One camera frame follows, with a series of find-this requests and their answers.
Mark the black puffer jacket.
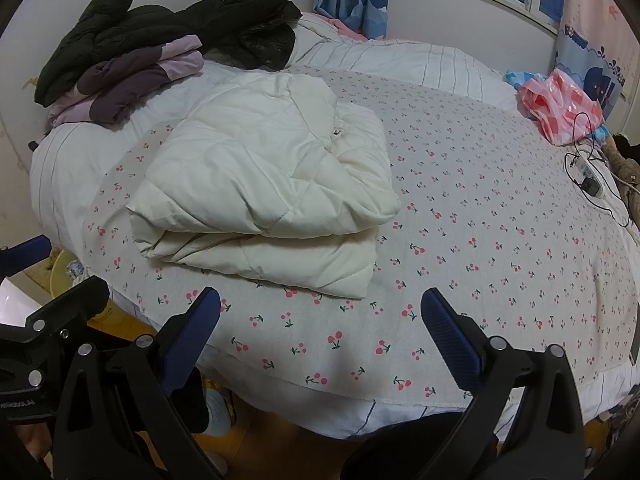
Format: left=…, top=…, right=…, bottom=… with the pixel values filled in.
left=34, top=0, right=303, bottom=108

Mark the blue star print cloth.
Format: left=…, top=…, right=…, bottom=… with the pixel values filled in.
left=502, top=69, right=551, bottom=92

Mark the pink pillow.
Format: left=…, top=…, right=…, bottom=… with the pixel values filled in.
left=315, top=12, right=376, bottom=41

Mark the yellow plastic basin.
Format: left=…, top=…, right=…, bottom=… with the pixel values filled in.
left=50, top=249, right=91, bottom=301

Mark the pink and blue whale curtain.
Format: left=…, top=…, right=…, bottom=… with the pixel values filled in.
left=552, top=0, right=636, bottom=121

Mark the brown plush cloth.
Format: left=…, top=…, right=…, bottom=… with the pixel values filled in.
left=602, top=132, right=640, bottom=221

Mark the purple two-tone jacket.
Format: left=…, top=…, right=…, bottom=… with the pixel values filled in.
left=47, top=35, right=206, bottom=128

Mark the person's left hand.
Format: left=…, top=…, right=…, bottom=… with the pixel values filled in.
left=14, top=422, right=55, bottom=480

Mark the white power strip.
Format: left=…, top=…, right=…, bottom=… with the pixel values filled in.
left=565, top=152, right=606, bottom=196

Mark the power strip with cables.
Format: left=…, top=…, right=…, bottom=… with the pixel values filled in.
left=565, top=111, right=633, bottom=228

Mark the cream quilted jacket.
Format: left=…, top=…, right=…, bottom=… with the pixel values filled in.
left=126, top=71, right=402, bottom=301

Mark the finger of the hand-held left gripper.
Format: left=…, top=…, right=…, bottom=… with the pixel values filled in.
left=0, top=235, right=52, bottom=278
left=0, top=275, right=111, bottom=346

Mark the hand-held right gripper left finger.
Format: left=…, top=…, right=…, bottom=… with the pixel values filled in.
left=52, top=286, right=222, bottom=480

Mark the pink plastic bag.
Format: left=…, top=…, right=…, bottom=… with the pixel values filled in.
left=517, top=69, right=606, bottom=147

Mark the dark cloth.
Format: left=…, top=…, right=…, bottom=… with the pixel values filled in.
left=340, top=407, right=481, bottom=480

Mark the white paper sheet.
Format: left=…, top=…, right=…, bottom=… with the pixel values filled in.
left=0, top=277, right=43, bottom=328

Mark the bed with cherry print sheet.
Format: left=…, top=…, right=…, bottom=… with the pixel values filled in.
left=27, top=10, right=640, bottom=443

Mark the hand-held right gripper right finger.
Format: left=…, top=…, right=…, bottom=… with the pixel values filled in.
left=420, top=287, right=586, bottom=480

